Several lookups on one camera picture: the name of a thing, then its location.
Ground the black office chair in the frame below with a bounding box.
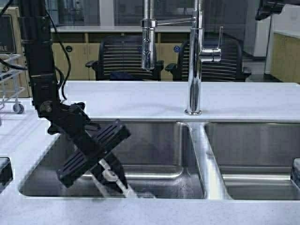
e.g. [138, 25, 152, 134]
[165, 37, 252, 82]
[85, 35, 164, 81]

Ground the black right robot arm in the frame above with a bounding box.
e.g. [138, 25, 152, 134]
[255, 0, 300, 21]

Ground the left base camera mount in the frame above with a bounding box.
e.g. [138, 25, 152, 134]
[0, 157, 13, 189]

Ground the right stainless sink basin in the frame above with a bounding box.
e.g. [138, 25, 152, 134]
[204, 122, 300, 201]

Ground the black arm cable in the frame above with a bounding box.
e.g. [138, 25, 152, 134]
[44, 9, 72, 100]

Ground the base camera mount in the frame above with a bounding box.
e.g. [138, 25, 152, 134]
[0, 157, 13, 189]
[291, 158, 300, 187]

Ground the wooden right side cabinet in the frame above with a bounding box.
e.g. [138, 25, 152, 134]
[270, 33, 300, 83]

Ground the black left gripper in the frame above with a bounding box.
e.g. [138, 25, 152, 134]
[39, 101, 131, 188]

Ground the stainless sink basin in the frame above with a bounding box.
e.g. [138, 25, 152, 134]
[19, 121, 204, 199]
[204, 122, 300, 201]

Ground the left black office chair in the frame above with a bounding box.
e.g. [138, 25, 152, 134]
[85, 35, 164, 81]

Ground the white frying pan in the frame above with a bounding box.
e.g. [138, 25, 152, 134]
[90, 153, 156, 199]

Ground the white wire cart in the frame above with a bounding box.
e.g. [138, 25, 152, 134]
[0, 53, 25, 114]

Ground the wooden background counter cabinet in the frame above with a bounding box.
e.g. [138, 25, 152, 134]
[52, 25, 190, 81]

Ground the right base camera mount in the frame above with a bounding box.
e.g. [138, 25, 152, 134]
[291, 158, 300, 187]

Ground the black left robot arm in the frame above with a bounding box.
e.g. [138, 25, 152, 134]
[19, 0, 131, 192]

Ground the right black office chair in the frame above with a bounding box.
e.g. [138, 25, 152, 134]
[165, 37, 252, 82]

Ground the left stainless sink basin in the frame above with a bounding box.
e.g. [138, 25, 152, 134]
[19, 121, 204, 199]

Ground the chrome kitchen faucet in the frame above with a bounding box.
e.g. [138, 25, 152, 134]
[156, 0, 225, 116]

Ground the chrome pull-down sprayer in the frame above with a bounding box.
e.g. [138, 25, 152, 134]
[141, 0, 157, 70]

